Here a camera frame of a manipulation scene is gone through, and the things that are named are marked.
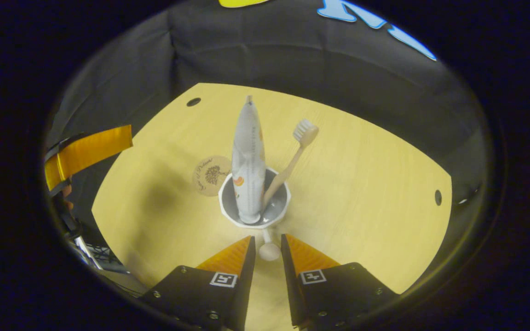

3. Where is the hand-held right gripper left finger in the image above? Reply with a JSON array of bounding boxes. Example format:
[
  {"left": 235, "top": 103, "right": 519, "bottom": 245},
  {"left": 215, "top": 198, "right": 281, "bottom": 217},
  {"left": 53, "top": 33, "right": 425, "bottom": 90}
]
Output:
[{"left": 138, "top": 235, "right": 257, "bottom": 331}]

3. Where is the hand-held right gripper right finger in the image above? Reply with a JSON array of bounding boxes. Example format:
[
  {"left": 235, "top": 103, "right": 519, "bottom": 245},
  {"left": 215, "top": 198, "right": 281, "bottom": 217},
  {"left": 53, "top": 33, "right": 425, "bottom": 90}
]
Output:
[{"left": 281, "top": 233, "right": 400, "bottom": 331}]

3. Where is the white cup with wooden knob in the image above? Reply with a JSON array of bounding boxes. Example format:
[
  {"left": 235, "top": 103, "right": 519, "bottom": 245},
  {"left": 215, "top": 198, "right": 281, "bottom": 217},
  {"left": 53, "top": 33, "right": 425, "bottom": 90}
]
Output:
[{"left": 218, "top": 166, "right": 292, "bottom": 262}]

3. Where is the round wooden coaster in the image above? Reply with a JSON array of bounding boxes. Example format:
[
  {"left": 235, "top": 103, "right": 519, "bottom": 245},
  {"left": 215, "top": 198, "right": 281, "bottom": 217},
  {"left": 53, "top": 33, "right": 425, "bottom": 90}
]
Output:
[{"left": 192, "top": 155, "right": 233, "bottom": 197}]

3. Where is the white toothpaste tube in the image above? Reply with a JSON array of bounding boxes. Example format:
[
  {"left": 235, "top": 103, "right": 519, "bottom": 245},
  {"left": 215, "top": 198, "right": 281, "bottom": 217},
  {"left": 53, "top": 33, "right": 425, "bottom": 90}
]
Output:
[{"left": 231, "top": 95, "right": 267, "bottom": 225}]

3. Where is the wooden toothbrush with white bristles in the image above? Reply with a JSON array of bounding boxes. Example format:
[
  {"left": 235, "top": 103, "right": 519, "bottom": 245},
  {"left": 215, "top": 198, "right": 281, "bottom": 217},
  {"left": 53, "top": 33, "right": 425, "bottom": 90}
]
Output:
[{"left": 261, "top": 119, "right": 320, "bottom": 211}]

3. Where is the dark metal stand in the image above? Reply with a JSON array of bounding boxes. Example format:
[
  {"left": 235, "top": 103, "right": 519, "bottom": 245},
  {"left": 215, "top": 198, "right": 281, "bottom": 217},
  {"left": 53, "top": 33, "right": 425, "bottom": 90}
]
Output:
[{"left": 73, "top": 235, "right": 127, "bottom": 275}]

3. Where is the black backdrop cloth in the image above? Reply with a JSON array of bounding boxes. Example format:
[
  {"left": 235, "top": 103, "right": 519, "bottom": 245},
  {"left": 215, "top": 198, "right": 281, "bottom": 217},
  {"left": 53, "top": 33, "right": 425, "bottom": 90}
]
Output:
[{"left": 44, "top": 0, "right": 493, "bottom": 276}]

